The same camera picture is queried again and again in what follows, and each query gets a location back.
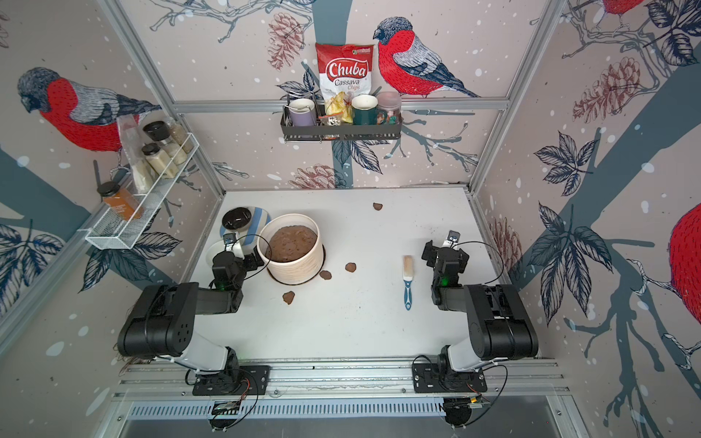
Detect white ceramic pot with soil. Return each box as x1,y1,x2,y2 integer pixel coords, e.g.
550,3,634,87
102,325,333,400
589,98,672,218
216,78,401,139
257,214,323,268

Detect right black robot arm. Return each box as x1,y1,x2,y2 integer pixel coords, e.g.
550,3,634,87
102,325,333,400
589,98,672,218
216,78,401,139
422,241,540,377

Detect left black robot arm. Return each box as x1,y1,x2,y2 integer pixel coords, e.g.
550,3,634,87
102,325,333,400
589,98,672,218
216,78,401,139
117,251,263,385

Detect white oval bowl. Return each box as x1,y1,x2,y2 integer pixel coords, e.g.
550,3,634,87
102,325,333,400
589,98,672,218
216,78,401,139
206,240,226,266

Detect blue striped plate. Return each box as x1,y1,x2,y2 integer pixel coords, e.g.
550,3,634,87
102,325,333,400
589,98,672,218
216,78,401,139
220,206,271,256

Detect small black bowl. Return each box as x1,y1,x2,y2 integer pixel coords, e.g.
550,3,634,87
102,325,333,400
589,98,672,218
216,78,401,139
221,207,253,232

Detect black lid spice jar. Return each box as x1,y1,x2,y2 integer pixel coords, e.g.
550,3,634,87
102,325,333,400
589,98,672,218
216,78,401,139
142,120,188,165
142,142,178,179

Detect orange spice jar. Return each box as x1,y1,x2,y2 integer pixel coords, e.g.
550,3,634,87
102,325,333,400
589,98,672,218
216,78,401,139
97,181,142,221

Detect pink lidded jar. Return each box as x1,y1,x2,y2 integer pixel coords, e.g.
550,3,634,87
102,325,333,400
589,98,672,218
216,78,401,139
376,91,402,125

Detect clear plastic bag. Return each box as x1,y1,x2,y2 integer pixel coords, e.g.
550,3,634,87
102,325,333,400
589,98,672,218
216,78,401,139
117,115,157,195

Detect green mug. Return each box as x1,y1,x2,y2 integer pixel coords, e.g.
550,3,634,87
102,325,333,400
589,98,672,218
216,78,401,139
352,95,379,126

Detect purple mug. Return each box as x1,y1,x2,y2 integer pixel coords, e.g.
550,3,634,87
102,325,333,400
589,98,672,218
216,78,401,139
288,99,317,127

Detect small snack packet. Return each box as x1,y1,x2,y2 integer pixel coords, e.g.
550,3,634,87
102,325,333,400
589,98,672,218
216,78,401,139
319,112,342,127

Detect red Chuba chips bag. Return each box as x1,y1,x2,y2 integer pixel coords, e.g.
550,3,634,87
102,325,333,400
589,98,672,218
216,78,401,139
316,43,374,124

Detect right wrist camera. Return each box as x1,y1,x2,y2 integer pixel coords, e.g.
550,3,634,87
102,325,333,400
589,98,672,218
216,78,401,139
443,230,460,248

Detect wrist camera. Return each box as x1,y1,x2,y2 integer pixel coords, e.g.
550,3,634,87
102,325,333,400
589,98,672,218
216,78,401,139
443,230,460,248
222,233,237,252

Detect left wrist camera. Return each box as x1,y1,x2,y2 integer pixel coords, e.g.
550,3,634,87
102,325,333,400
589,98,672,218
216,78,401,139
222,233,237,252

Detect left camera cable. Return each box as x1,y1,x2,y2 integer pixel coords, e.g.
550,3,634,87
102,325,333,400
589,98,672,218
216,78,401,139
234,234,274,280

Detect camera cable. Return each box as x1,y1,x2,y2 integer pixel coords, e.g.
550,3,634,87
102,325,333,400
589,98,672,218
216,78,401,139
234,234,274,280
457,240,506,287

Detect right camera cable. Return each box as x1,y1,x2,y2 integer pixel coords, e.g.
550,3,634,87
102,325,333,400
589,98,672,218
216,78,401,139
457,240,506,287

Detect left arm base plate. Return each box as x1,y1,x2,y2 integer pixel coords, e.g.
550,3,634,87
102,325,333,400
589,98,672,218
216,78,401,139
193,365,271,397

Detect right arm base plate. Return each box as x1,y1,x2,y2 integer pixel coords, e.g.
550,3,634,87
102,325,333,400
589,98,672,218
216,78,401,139
411,362,487,393

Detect white wire wall rack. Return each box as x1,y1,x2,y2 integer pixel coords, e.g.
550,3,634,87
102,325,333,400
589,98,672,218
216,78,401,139
85,132,200,250

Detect aluminium mounting rail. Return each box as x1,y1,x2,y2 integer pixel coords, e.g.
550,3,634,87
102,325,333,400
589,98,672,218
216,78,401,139
112,356,572,401

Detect black wall shelf basket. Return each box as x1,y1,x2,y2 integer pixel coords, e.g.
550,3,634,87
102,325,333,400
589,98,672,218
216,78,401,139
280,104,403,142

